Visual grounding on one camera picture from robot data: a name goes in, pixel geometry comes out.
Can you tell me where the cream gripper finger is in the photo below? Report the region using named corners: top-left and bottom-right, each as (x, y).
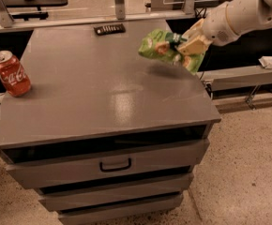
top-left (177, 37), bottom-right (205, 55)
top-left (182, 24), bottom-right (201, 41)

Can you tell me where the green rice chip bag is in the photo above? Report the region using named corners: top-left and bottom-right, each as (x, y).
top-left (138, 29), bottom-right (205, 75)

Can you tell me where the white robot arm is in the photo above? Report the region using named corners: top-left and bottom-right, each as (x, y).
top-left (176, 0), bottom-right (272, 56)

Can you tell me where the black rxbar chocolate bar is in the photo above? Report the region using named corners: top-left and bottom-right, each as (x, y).
top-left (94, 23), bottom-right (126, 36)

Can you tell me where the grey low shelf beam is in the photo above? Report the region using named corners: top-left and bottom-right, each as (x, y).
top-left (197, 66), bottom-right (272, 91)

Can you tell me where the grey drawer cabinet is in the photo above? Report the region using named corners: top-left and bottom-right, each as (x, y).
top-left (0, 22), bottom-right (220, 216)

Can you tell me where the middle grey drawer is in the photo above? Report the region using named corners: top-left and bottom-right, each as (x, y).
top-left (39, 172), bottom-right (193, 211)

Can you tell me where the grey drawer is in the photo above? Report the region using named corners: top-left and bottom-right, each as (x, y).
top-left (58, 193), bottom-right (183, 225)
top-left (39, 172), bottom-right (193, 211)
top-left (7, 139), bottom-right (209, 189)

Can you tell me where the red coca-cola can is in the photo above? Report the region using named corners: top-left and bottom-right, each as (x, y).
top-left (0, 51), bottom-right (31, 97)

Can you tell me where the black background table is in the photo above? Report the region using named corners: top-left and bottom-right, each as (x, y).
top-left (3, 0), bottom-right (68, 21)

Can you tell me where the top grey drawer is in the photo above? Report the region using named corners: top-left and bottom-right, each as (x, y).
top-left (7, 139), bottom-right (209, 189)

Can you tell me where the bottom grey drawer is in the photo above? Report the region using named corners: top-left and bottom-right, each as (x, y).
top-left (58, 193), bottom-right (183, 225)

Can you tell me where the black hanging cable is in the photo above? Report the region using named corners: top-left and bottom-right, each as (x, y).
top-left (194, 7), bottom-right (209, 20)

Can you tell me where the black drawer handle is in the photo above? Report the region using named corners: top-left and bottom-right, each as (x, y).
top-left (99, 158), bottom-right (132, 173)

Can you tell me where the grey metal rail frame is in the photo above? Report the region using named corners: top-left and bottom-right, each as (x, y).
top-left (0, 0), bottom-right (259, 35)

